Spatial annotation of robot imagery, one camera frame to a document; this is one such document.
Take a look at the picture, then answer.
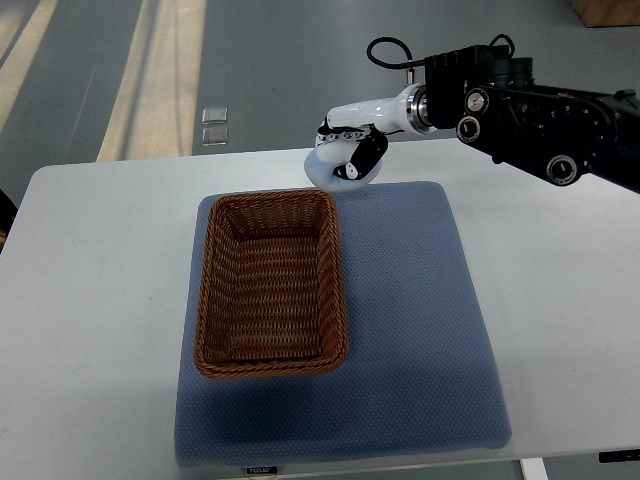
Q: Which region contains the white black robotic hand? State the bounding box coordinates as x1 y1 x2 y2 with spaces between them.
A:
314 83 425 181

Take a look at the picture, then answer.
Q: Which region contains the brown wicker basket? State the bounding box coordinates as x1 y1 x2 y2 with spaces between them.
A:
194 190 349 380

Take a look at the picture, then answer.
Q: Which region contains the black label tag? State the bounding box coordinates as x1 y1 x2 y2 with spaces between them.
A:
246 466 278 476

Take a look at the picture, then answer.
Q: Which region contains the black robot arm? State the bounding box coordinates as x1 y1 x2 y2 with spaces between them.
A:
366 34 639 191

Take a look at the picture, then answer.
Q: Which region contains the lower metal floor plate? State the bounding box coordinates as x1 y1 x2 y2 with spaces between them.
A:
201 126 228 146

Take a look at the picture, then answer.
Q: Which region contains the upper metal floor plate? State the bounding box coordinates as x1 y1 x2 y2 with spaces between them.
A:
201 106 228 125

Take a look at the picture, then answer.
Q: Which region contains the dark object at left edge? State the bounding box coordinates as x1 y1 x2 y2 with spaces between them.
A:
0 190 18 243

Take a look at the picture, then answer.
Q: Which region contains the wooden box corner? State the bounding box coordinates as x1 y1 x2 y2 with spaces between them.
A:
570 0 639 28

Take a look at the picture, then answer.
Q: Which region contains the metal floor plate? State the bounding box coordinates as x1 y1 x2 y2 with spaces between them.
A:
201 126 228 146
201 106 228 125

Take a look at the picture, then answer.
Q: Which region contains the white table leg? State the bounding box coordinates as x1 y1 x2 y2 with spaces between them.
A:
519 457 549 480

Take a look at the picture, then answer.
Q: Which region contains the blue fabric mat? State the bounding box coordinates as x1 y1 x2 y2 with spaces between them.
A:
174 182 511 468

